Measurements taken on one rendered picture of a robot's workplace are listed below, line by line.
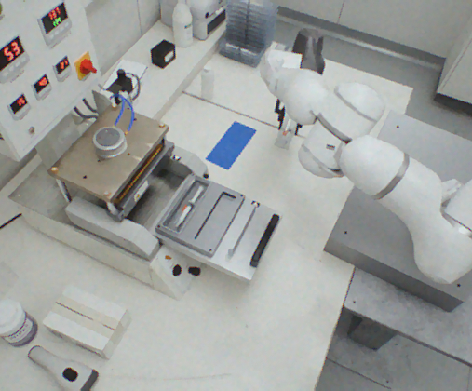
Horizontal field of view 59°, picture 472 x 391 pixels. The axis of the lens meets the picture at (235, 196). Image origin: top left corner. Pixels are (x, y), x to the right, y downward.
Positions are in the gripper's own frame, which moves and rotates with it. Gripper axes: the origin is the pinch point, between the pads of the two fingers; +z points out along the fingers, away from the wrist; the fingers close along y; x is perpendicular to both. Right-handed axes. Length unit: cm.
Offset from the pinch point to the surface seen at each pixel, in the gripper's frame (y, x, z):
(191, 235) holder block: -10, -64, -16
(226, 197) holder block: -6, -48, -15
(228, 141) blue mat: -19.9, -9.5, 8.5
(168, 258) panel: -15, -68, -7
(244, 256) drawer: 4, -63, -14
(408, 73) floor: 55, 169, 84
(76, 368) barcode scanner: -25, -100, 1
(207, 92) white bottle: -35.9, 7.5, 4.6
